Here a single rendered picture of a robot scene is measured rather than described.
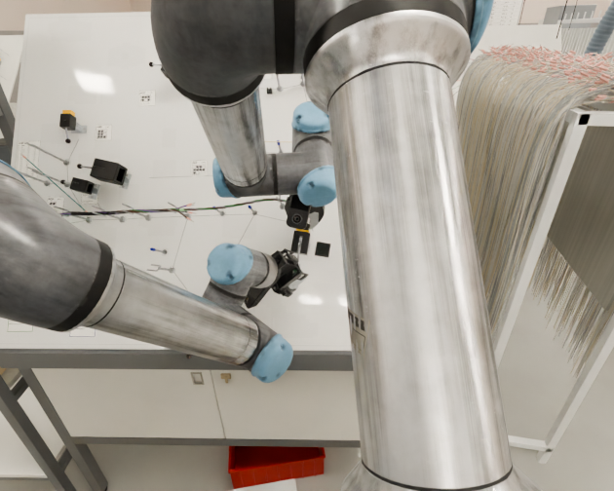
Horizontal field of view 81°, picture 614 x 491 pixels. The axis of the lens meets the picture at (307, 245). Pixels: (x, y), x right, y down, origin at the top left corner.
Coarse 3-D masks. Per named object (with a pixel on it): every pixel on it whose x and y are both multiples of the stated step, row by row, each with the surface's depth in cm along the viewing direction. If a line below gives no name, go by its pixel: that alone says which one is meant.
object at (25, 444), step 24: (0, 96) 109; (0, 120) 112; (0, 384) 109; (24, 384) 119; (0, 408) 112; (24, 408) 156; (0, 432) 147; (24, 432) 118; (48, 432) 146; (0, 456) 138; (24, 456) 138; (48, 456) 128
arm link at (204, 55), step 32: (160, 0) 25; (192, 0) 23; (224, 0) 23; (256, 0) 22; (160, 32) 27; (192, 32) 25; (224, 32) 24; (256, 32) 24; (192, 64) 28; (224, 64) 27; (256, 64) 27; (192, 96) 32; (224, 96) 32; (256, 96) 38; (224, 128) 40; (256, 128) 43; (224, 160) 49; (256, 160) 51; (224, 192) 63; (256, 192) 63
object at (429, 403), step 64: (320, 0) 23; (384, 0) 21; (448, 0) 22; (320, 64) 24; (384, 64) 22; (448, 64) 23; (384, 128) 21; (448, 128) 22; (384, 192) 21; (448, 192) 21; (384, 256) 20; (448, 256) 20; (384, 320) 20; (448, 320) 19; (384, 384) 20; (448, 384) 19; (384, 448) 20; (448, 448) 18
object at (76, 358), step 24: (0, 360) 102; (24, 360) 102; (48, 360) 102; (72, 360) 101; (96, 360) 101; (120, 360) 101; (144, 360) 101; (168, 360) 101; (192, 360) 100; (216, 360) 100; (312, 360) 99; (336, 360) 99
